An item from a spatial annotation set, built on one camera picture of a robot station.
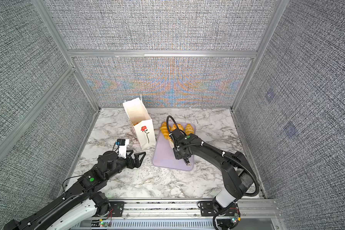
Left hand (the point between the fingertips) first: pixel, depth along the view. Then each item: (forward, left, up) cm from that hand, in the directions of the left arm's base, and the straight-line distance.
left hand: (140, 153), depth 75 cm
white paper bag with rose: (+15, 0, +8) cm, 17 cm away
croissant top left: (+25, -13, -15) cm, 32 cm away
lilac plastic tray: (+6, -12, -17) cm, 22 cm away
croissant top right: (+23, -30, -12) cm, 40 cm away
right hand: (+4, -22, -11) cm, 25 cm away
